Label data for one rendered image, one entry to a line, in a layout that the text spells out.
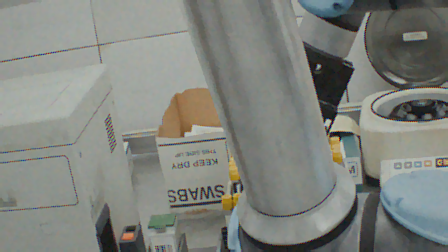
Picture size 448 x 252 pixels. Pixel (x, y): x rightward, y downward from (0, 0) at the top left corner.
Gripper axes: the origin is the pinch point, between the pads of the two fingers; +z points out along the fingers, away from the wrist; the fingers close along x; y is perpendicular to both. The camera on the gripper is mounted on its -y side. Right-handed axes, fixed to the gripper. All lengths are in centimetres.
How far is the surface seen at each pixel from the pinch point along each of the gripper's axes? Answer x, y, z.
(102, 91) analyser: 15.9, -24.7, 2.5
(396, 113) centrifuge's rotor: 35.2, 25.6, -7.5
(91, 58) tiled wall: 60, -34, 12
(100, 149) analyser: 7.8, -21.2, 8.4
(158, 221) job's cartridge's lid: 0.0, -9.2, 12.2
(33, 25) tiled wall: 60, -50, 10
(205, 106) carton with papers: 53, -7, 11
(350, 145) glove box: 30.8, 18.9, 0.3
